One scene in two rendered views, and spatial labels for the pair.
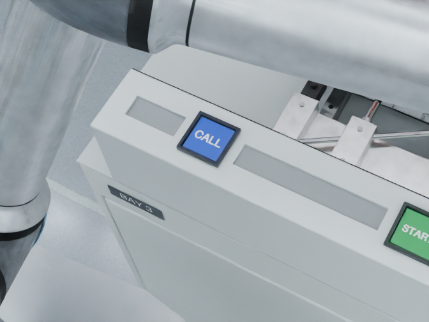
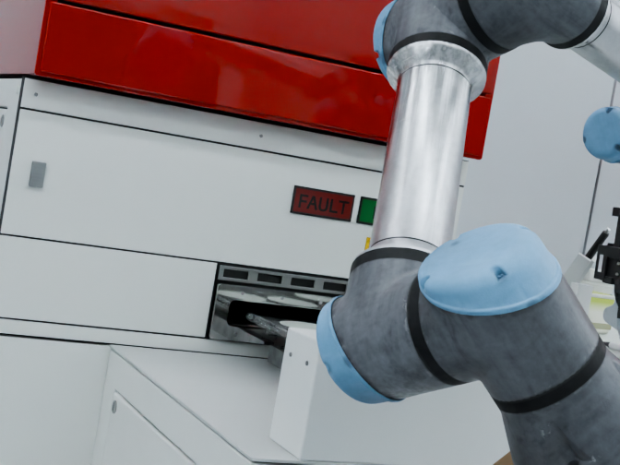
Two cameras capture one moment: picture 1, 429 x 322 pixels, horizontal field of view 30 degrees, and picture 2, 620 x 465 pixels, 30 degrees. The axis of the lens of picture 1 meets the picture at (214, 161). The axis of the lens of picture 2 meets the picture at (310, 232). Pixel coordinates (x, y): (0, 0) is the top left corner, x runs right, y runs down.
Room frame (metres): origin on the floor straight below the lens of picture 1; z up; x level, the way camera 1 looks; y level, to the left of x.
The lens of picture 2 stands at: (-0.02, 1.35, 1.15)
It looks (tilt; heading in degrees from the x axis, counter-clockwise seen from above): 3 degrees down; 296
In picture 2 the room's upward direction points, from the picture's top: 10 degrees clockwise
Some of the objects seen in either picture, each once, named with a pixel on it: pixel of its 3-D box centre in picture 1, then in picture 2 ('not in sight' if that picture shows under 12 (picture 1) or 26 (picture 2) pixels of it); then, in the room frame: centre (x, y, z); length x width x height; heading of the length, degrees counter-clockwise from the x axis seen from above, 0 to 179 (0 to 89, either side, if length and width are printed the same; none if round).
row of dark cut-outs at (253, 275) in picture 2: not in sight; (334, 286); (0.82, -0.50, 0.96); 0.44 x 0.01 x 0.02; 51
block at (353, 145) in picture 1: (350, 150); not in sight; (0.47, -0.17, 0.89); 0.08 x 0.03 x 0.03; 141
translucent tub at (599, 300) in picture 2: not in sight; (583, 310); (0.41, -0.62, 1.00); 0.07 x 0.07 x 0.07; 60
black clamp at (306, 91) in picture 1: (313, 89); not in sight; (0.56, -0.14, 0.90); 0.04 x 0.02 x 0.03; 141
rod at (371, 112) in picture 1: (371, 113); not in sight; (0.52, -0.21, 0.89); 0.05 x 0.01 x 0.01; 141
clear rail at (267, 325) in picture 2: not in sight; (292, 338); (0.75, -0.24, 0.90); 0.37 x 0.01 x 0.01; 141
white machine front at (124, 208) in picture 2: not in sight; (245, 238); (0.93, -0.37, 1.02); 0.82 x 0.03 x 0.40; 51
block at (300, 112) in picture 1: (292, 124); not in sight; (0.52, -0.11, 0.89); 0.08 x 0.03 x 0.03; 141
